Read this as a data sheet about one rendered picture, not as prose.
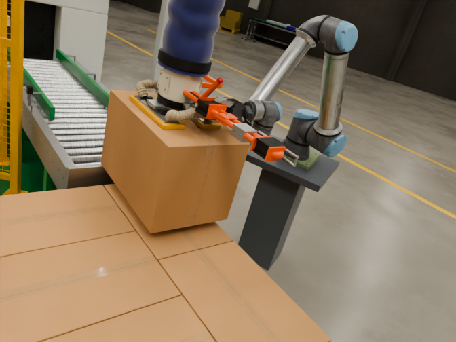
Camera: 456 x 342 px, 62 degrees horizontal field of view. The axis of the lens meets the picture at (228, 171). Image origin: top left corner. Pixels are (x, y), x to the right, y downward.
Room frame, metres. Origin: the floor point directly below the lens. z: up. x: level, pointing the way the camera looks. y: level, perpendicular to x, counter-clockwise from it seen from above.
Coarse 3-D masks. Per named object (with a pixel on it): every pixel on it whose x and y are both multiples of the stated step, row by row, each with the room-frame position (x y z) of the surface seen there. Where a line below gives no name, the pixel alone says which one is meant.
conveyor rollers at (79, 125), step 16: (32, 64) 3.27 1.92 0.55; (48, 64) 3.44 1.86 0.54; (48, 80) 2.97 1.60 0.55; (64, 80) 3.12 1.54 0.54; (32, 96) 2.55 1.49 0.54; (48, 96) 2.63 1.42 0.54; (64, 96) 2.71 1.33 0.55; (80, 96) 2.80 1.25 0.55; (64, 112) 2.45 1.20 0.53; (80, 112) 2.53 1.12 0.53; (96, 112) 2.61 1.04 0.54; (64, 128) 2.20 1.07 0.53; (80, 128) 2.27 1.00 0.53; (96, 128) 2.34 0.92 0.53; (64, 144) 1.96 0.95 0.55; (80, 144) 2.02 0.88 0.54; (96, 144) 2.08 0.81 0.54; (80, 160) 1.84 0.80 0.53; (96, 160) 1.90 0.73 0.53
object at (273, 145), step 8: (256, 136) 1.22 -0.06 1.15; (264, 136) 1.24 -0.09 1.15; (256, 144) 1.21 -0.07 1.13; (264, 144) 1.18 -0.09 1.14; (272, 144) 1.19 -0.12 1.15; (280, 144) 1.21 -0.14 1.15; (256, 152) 1.19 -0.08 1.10; (264, 152) 1.18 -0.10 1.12; (272, 152) 1.16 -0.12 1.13; (272, 160) 1.17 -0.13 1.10
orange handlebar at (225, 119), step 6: (204, 78) 1.94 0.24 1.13; (210, 78) 1.91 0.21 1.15; (204, 84) 1.77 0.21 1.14; (210, 84) 1.80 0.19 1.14; (222, 84) 1.86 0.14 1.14; (186, 90) 1.57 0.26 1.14; (192, 96) 1.52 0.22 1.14; (198, 96) 1.55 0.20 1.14; (216, 114) 1.39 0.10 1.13; (222, 114) 1.38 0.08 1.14; (228, 114) 1.40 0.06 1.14; (216, 120) 1.38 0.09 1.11; (222, 120) 1.36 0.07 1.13; (228, 120) 1.34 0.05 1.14; (234, 120) 1.37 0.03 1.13; (228, 126) 1.33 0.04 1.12; (246, 138) 1.25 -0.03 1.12; (252, 138) 1.23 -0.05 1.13; (276, 156) 1.16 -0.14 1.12; (282, 156) 1.17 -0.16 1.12
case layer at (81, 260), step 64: (64, 192) 1.49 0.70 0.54; (0, 256) 1.01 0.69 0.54; (64, 256) 1.09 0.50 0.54; (128, 256) 1.18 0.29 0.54; (192, 256) 1.29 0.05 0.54; (0, 320) 0.77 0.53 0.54; (64, 320) 0.83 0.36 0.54; (128, 320) 0.89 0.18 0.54; (192, 320) 0.96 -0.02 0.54; (256, 320) 1.04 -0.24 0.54
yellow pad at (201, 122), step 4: (200, 120) 1.60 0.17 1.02; (204, 120) 1.60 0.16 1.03; (200, 124) 1.57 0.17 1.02; (204, 124) 1.57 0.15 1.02; (208, 124) 1.58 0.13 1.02; (212, 124) 1.60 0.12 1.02; (216, 124) 1.61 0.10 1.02; (204, 128) 1.56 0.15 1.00; (208, 128) 1.58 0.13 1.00; (212, 128) 1.59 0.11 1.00; (216, 128) 1.61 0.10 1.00
